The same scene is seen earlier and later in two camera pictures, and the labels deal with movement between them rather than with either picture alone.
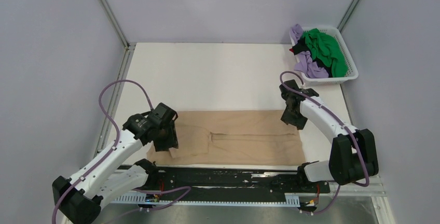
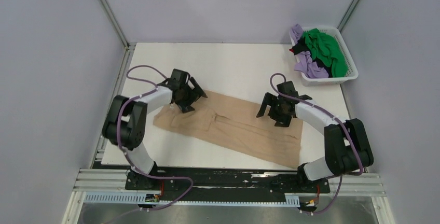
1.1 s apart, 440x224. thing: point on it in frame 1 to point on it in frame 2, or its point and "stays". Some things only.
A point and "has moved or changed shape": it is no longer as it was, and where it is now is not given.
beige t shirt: x=233 y=137 has moved or changed shape
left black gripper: x=173 y=140 to x=195 y=94
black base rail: x=216 y=180 stays
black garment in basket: x=302 y=47 stays
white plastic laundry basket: x=352 y=72 stays
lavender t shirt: x=305 y=64 stays
